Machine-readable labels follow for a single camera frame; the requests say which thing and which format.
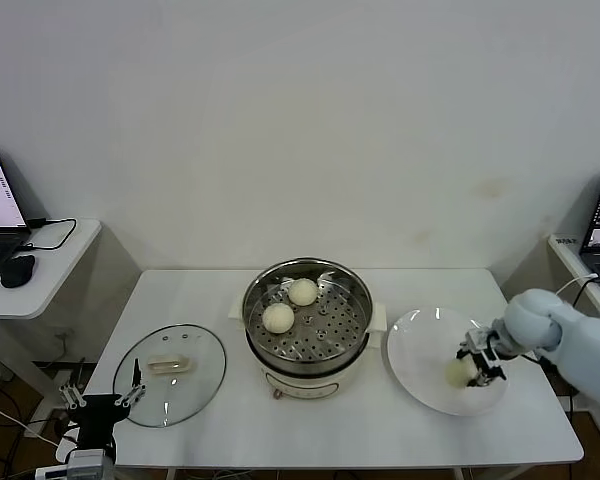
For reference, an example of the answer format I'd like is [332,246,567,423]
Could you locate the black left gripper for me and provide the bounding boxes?
[58,357,148,451]

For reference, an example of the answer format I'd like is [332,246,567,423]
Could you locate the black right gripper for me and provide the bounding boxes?
[455,334,509,389]

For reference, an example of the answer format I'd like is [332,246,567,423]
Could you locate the white steamed baozi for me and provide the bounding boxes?
[262,302,296,335]
[444,359,481,389]
[286,278,317,307]

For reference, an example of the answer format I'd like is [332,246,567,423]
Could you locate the round glass pot lid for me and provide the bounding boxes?
[111,324,228,429]

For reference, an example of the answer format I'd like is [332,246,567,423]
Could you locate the stainless steel steamer basket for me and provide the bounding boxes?
[241,257,374,374]

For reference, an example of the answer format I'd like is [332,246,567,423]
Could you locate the round white plate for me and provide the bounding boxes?
[386,308,511,417]

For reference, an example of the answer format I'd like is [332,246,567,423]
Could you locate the white side desk with mouse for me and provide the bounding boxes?
[0,218,103,426]

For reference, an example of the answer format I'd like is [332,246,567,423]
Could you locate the white side desk with label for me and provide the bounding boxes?
[547,234,600,442]

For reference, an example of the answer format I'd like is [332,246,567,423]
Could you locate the black computer mouse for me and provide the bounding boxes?
[0,254,36,290]

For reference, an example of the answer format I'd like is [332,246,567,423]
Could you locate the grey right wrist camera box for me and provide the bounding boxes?
[462,328,491,354]

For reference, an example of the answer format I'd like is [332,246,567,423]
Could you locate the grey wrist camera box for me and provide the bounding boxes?
[462,328,491,354]
[66,448,107,480]

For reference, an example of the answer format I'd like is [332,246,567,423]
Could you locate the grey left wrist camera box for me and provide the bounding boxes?
[66,448,107,480]

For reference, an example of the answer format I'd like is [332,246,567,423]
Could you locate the white wall socket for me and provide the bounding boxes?
[53,325,77,351]

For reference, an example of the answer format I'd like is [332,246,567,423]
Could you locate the white floor cable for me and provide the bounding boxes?
[0,397,61,449]

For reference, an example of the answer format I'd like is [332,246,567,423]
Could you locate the black cable with adapter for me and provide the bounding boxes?
[572,277,600,309]

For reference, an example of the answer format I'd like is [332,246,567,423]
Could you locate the white laptop cable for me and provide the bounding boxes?
[554,273,599,297]

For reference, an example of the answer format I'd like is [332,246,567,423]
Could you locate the black laptop charger cable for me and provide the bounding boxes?
[17,217,79,253]

